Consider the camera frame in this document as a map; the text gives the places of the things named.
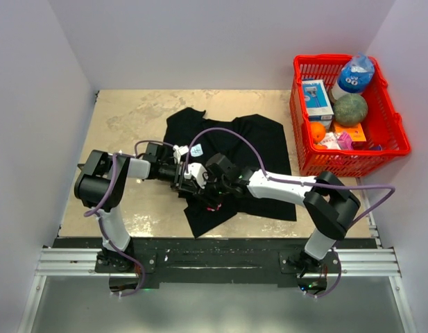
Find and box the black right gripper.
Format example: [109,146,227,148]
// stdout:
[194,171,230,210]

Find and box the orange box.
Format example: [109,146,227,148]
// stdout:
[330,121,366,143]

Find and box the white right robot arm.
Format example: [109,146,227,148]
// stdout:
[184,153,361,275]

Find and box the blue white box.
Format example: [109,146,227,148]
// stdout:
[302,80,334,130]

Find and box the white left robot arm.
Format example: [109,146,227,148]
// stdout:
[74,141,206,273]

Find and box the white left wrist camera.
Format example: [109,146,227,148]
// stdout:
[173,145,189,164]

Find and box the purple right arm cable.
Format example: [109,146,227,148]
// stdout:
[184,127,397,299]

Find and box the green round melon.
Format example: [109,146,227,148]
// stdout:
[334,94,368,127]

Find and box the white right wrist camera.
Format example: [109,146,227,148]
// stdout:
[183,163,207,189]

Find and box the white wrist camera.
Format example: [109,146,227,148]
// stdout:
[183,163,207,189]
[173,145,189,164]

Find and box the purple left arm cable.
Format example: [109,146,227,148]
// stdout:
[83,139,175,297]

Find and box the pink small package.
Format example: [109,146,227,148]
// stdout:
[336,131,353,151]

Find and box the blue plastic bag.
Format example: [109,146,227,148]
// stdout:
[329,53,375,103]

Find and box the black garment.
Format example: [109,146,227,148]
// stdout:
[164,108,297,238]

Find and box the red plastic basket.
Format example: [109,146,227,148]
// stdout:
[289,53,411,178]

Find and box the orange fruit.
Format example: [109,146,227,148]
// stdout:
[309,122,327,144]

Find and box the pink flower brooch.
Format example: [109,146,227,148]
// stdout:
[206,204,222,212]

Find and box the aluminium rail frame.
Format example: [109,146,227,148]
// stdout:
[19,181,417,332]

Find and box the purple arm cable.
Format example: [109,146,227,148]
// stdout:
[184,127,397,299]
[83,139,175,297]

